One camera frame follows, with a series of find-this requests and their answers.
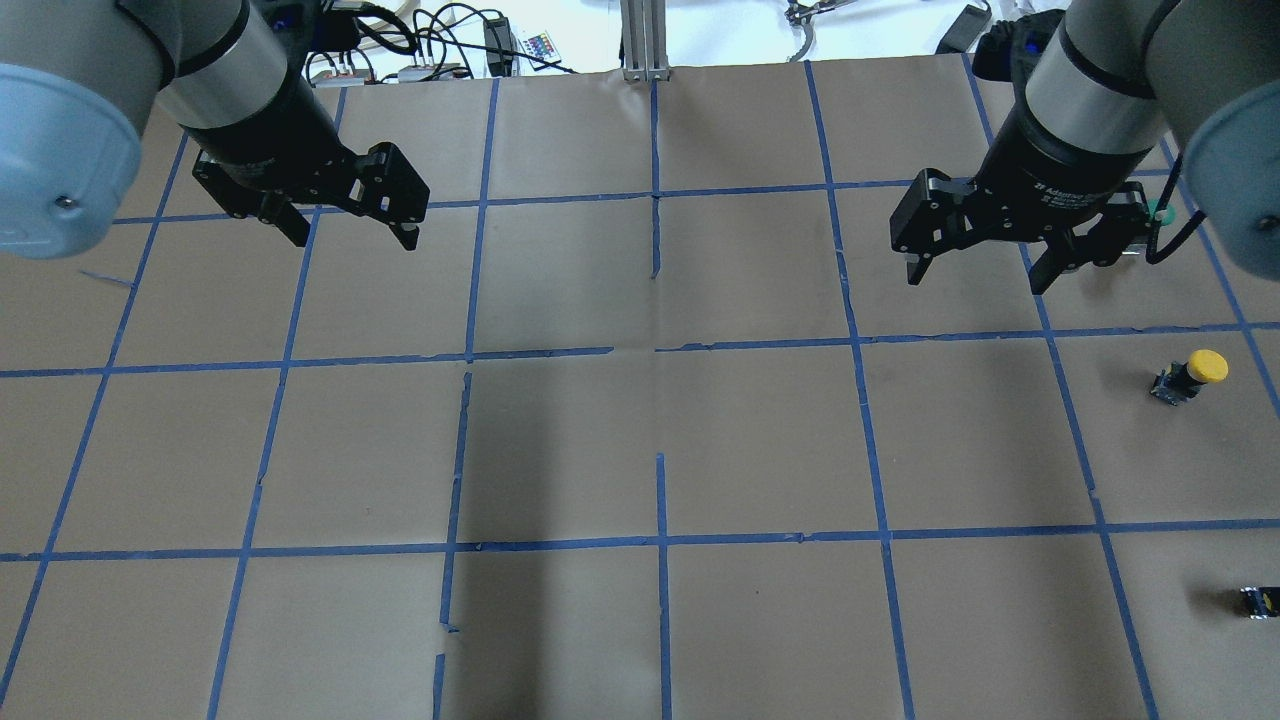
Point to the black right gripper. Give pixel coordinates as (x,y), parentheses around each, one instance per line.
(1058,163)

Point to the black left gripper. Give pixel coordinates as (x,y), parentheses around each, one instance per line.
(262,138)

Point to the yellow push button switch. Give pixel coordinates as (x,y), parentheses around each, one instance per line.
(1179,383)

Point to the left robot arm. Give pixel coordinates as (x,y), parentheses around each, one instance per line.
(79,82)

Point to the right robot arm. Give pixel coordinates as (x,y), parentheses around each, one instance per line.
(1132,123)

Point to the black power adapter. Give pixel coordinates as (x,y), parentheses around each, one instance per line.
(965,29)

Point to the green push button switch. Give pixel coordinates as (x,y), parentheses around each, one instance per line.
(1162,215)

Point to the aluminium frame post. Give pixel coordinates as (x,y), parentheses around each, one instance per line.
(644,55)

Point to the red push button switch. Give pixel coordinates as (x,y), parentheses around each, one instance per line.
(1260,601)

